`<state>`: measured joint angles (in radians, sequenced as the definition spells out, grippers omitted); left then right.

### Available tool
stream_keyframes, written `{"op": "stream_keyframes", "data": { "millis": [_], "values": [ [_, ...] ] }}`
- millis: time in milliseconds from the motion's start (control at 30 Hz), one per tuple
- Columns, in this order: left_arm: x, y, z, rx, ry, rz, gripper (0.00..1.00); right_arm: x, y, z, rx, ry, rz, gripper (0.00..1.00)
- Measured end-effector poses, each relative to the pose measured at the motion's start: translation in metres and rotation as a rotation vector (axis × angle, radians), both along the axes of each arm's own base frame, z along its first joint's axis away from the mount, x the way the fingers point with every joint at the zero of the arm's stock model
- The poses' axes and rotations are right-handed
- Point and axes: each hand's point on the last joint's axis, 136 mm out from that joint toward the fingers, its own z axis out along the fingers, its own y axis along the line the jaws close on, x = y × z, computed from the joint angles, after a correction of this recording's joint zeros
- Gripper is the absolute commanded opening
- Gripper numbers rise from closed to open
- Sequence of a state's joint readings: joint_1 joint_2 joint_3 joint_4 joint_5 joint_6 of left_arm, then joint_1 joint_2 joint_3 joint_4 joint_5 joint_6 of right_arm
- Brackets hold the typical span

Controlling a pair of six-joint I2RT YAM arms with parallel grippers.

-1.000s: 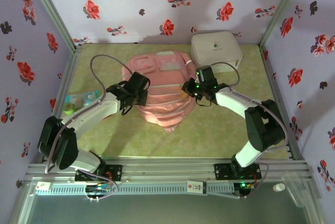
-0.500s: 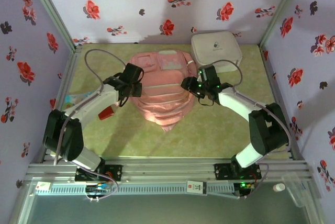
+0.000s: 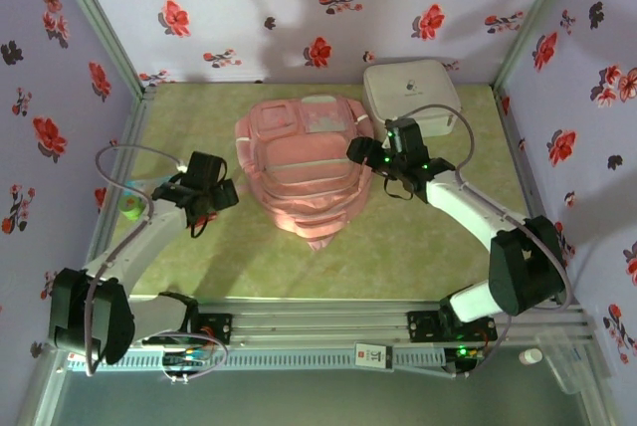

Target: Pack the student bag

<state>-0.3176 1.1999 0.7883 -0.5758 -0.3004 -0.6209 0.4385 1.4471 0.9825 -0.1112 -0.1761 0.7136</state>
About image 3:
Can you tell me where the pink school backpack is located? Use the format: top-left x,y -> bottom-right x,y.
233,94 -> 374,252

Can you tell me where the light blue printed packet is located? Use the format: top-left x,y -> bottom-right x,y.
123,176 -> 173,193

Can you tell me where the white zip storage case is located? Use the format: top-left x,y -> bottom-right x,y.
361,58 -> 463,138

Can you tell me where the green bottle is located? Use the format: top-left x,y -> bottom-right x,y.
117,194 -> 148,222

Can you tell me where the green circuit board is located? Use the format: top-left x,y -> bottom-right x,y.
455,344 -> 487,361
162,349 -> 210,366

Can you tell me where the white printed tag card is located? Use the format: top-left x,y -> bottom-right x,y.
354,342 -> 394,371

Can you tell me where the lilac right arm cable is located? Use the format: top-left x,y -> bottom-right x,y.
397,104 -> 573,380

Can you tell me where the lilac arm cable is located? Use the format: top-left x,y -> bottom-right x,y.
84,143 -> 229,386
397,104 -> 573,380

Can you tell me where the aluminium side rail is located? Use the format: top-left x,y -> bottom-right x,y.
492,87 -> 581,306
79,87 -> 158,308

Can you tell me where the lilac left arm cable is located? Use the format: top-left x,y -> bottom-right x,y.
84,143 -> 229,386

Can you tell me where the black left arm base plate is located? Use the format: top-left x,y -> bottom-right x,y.
142,311 -> 234,346

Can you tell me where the aluminium frame post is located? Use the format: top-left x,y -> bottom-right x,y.
492,0 -> 583,92
47,0 -> 158,104

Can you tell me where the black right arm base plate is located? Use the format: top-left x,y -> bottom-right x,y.
406,310 -> 498,343

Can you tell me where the aluminium frame rail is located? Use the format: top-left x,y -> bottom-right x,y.
47,299 -> 596,347

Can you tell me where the grey slotted cable duct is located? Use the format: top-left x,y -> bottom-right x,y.
67,345 -> 447,373

